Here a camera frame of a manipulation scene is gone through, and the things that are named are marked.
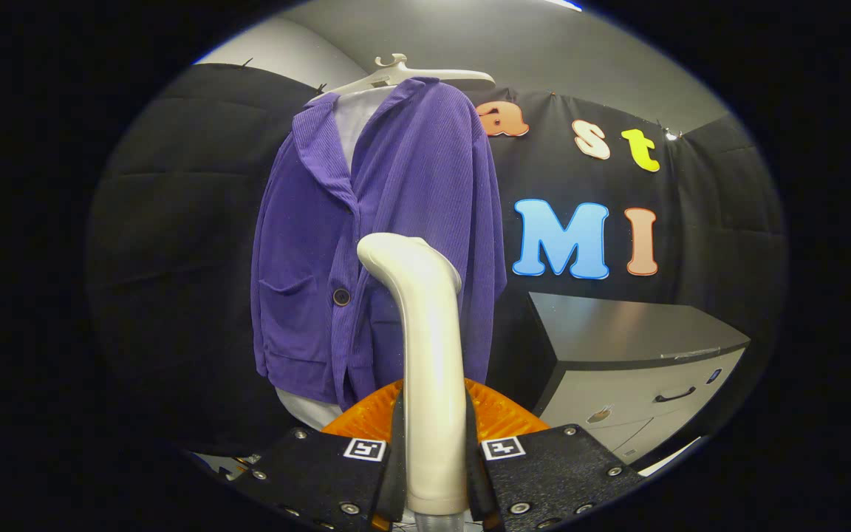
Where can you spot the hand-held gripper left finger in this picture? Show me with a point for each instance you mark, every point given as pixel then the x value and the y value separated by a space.
pixel 322 473

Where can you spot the purple jacket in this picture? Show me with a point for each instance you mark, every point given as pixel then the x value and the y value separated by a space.
pixel 411 185

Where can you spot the white clothes hanger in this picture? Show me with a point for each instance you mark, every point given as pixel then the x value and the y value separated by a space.
pixel 411 76

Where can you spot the grey cabinet with black top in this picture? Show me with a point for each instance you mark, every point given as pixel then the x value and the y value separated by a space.
pixel 617 332

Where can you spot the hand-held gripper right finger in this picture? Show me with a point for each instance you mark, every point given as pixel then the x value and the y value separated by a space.
pixel 544 473

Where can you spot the small ceiling light panel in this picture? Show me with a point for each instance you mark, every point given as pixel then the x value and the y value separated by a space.
pixel 669 134

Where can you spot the white shirt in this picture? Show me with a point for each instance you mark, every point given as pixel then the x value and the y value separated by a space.
pixel 359 118

